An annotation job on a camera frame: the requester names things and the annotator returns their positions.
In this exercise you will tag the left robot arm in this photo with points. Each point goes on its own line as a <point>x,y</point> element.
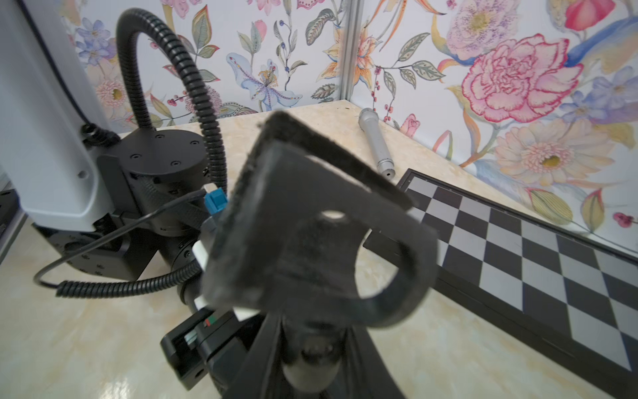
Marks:
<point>140,210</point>

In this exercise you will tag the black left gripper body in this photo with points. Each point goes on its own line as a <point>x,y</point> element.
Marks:
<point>212,344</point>

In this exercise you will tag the black white chessboard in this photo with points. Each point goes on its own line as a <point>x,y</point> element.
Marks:
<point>567,297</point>

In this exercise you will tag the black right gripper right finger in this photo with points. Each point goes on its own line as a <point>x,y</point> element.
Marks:
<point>366,375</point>

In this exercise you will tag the left aluminium corner post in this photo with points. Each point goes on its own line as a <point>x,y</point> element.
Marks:
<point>350,45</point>

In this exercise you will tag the black microphone clip holder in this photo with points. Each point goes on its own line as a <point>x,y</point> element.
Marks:
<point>288,239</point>

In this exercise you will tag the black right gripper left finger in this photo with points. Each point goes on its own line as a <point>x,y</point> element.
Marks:
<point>262,373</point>

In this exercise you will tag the silver handheld microphone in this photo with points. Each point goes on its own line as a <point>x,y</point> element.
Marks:
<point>369,123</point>

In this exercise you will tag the black microphone stand pole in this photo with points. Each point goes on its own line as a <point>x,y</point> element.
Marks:
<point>312,354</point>

